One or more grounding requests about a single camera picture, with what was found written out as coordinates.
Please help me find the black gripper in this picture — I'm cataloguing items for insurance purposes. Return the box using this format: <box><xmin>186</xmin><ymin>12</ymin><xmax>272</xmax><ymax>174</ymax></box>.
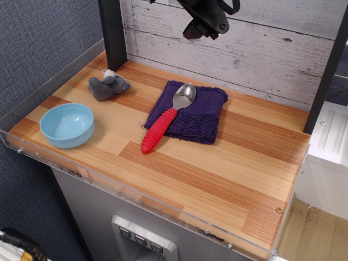
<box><xmin>178</xmin><ymin>0</ymin><xmax>229</xmax><ymax>40</ymax></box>

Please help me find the red handled metal spoon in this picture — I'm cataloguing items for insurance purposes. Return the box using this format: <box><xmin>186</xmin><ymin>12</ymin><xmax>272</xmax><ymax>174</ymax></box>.
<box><xmin>141</xmin><ymin>83</ymin><xmax>196</xmax><ymax>154</ymax></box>

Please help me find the purple folded cloth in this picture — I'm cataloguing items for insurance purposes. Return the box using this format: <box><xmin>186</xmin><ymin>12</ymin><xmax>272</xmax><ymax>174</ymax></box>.
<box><xmin>144</xmin><ymin>80</ymin><xmax>228</xmax><ymax>144</ymax></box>

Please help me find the grey plush toy animal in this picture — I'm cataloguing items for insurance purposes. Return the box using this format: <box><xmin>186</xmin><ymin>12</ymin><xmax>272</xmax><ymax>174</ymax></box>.
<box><xmin>88</xmin><ymin>69</ymin><xmax>131</xmax><ymax>101</ymax></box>

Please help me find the light blue bowl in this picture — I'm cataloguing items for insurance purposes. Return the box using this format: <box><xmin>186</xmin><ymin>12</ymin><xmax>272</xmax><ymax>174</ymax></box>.
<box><xmin>40</xmin><ymin>103</ymin><xmax>95</xmax><ymax>148</ymax></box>

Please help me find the clear acrylic table guard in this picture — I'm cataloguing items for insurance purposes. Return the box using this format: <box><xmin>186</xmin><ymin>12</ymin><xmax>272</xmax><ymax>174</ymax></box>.
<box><xmin>0</xmin><ymin>38</ymin><xmax>310</xmax><ymax>261</ymax></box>

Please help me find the grey cabinet with button panel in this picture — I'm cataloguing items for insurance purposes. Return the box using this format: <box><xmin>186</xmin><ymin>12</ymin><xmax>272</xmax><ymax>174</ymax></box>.
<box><xmin>50</xmin><ymin>166</ymin><xmax>262</xmax><ymax>261</ymax></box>

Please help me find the black and yellow bag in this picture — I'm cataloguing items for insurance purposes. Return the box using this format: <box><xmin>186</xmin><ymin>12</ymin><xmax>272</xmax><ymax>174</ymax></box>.
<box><xmin>1</xmin><ymin>227</ymin><xmax>49</xmax><ymax>260</ymax></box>

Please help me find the black cable loop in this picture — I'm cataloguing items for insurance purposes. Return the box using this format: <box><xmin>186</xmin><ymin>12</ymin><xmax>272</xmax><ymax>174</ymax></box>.
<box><xmin>217</xmin><ymin>0</ymin><xmax>241</xmax><ymax>15</ymax></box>

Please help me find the black left vertical post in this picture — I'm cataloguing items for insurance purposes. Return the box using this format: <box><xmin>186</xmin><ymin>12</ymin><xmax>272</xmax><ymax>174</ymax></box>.
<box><xmin>98</xmin><ymin>0</ymin><xmax>128</xmax><ymax>71</ymax></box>

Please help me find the black vertical post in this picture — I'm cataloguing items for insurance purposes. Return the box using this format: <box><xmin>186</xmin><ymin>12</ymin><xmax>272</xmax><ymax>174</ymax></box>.
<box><xmin>303</xmin><ymin>7</ymin><xmax>347</xmax><ymax>134</ymax></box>
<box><xmin>98</xmin><ymin>0</ymin><xmax>128</xmax><ymax>71</ymax></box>

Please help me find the black right vertical post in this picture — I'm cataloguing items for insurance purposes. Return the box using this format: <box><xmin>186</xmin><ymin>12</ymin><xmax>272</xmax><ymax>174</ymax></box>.
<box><xmin>303</xmin><ymin>7</ymin><xmax>347</xmax><ymax>134</ymax></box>

